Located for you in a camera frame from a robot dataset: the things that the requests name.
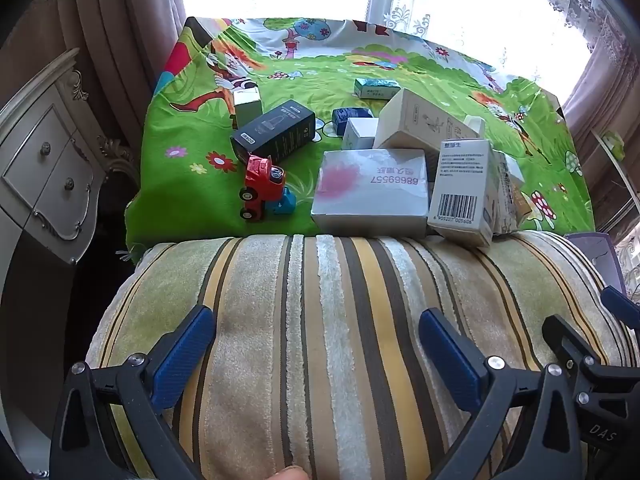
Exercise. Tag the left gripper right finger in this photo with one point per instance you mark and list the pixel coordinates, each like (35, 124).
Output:
(545, 443)

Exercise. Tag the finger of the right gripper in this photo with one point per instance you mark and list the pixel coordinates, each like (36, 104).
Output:
(606, 397)
(625, 310)

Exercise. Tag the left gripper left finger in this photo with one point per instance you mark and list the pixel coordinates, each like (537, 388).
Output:
(86, 443)

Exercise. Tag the white red-blue medicine box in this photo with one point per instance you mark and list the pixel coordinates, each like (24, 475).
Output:
(510, 203)

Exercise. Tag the white barcode medicine box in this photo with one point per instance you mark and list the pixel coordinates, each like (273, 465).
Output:
(464, 200)

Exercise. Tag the silver box pink flower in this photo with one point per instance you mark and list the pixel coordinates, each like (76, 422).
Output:
(374, 192)

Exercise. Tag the red toy truck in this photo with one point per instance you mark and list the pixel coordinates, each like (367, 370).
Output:
(265, 190)

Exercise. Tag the large white cardboard box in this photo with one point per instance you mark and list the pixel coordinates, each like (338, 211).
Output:
(409, 121)

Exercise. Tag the small white cube box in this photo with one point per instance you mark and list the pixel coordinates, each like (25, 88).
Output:
(359, 133)

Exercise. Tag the black Dormi product box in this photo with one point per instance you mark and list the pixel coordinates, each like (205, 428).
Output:
(276, 134)

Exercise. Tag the person left hand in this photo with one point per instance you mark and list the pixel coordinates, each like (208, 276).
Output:
(290, 473)

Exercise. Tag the purple storage box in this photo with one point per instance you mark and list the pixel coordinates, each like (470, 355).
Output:
(599, 249)

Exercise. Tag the cream carved drawer cabinet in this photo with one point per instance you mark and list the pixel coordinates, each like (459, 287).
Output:
(51, 171)

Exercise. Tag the teal small box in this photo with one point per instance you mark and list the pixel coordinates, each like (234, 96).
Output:
(376, 89)

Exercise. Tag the green cartoon print cloth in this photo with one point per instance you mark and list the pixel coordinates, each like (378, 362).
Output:
(191, 178)

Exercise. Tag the white wall shelf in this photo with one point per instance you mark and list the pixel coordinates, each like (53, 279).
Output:
(613, 146)

